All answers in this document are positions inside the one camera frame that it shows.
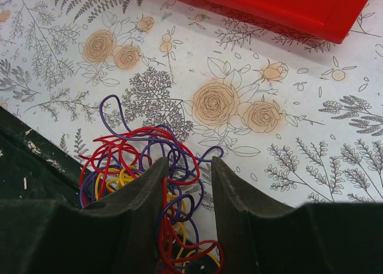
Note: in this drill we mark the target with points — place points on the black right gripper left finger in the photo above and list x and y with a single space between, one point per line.
112 235

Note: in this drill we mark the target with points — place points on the red plastic bin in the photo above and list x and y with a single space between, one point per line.
330 20

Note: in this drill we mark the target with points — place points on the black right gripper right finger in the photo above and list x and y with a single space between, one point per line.
262 235

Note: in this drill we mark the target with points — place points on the floral table mat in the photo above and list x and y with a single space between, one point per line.
296 115

